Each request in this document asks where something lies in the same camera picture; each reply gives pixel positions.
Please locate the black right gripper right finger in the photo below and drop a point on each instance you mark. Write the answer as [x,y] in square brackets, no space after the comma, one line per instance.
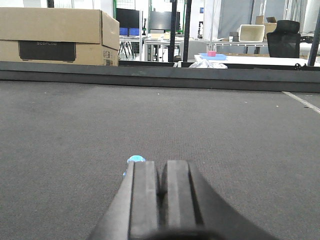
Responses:
[193,205]

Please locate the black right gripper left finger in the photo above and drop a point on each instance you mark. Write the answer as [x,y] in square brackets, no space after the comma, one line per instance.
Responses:
[133,212]

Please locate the blue block with knob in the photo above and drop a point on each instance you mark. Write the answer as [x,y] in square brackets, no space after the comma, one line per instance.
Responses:
[135,159]

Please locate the small pink block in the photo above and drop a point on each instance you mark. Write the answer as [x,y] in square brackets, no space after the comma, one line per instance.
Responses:
[211,53]

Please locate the beige plastic bin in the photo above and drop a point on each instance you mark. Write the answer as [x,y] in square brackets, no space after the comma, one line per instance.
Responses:
[251,33]

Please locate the flat blue tray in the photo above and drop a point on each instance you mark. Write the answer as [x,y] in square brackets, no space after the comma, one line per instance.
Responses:
[217,57]

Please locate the black office chair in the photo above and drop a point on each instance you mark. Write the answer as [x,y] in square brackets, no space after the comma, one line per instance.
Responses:
[284,41]

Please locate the large cardboard box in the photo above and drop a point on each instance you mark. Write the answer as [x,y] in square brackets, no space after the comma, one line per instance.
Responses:
[59,36]

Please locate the black monitor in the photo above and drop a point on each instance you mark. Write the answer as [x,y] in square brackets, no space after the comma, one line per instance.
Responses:
[160,20]

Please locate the dark conveyor side rail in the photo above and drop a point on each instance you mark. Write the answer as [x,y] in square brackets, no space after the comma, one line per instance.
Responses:
[244,77]

